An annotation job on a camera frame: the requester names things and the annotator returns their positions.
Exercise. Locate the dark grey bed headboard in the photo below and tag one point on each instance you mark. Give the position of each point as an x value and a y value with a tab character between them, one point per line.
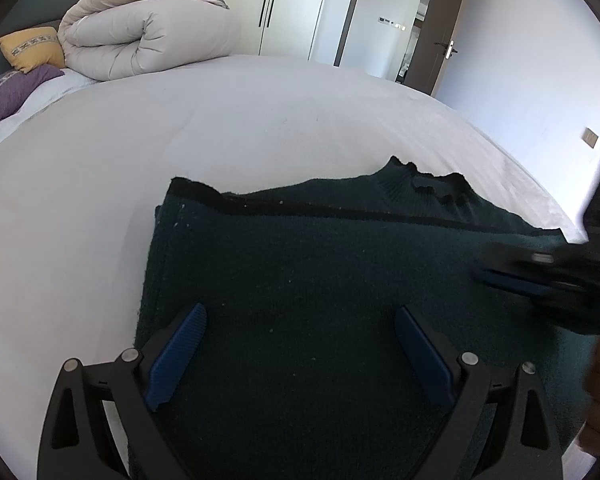
30	7

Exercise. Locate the purple patterned cushion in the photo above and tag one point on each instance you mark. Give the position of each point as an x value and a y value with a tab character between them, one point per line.
10	90

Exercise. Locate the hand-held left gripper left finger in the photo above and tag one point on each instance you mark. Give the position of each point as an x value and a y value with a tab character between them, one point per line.
177	355

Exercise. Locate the dark green sweater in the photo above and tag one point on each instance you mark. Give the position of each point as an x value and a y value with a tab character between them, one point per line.
300	280

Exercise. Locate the bed with white sheet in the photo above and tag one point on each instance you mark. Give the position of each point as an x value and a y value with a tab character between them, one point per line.
230	120

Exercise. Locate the white pillow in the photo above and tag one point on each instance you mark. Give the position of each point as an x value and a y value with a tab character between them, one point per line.
45	95

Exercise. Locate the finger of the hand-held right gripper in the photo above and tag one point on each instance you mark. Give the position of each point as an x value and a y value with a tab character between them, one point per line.
525	255
517	282

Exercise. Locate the beige wall socket plate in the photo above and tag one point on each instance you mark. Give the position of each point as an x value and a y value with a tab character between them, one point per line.
590	137

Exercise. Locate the folded beige duvet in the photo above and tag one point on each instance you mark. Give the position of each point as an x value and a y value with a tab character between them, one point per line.
145	30

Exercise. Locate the yellow patterned cushion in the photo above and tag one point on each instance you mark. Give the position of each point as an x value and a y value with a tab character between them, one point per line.
32	50

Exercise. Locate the white wardrobe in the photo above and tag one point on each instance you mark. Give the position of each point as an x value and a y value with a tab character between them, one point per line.
290	10

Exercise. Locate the dark brown door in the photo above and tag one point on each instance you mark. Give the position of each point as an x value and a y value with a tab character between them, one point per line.
445	5

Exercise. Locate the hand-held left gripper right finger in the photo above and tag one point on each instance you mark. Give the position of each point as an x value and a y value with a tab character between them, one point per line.
425	360

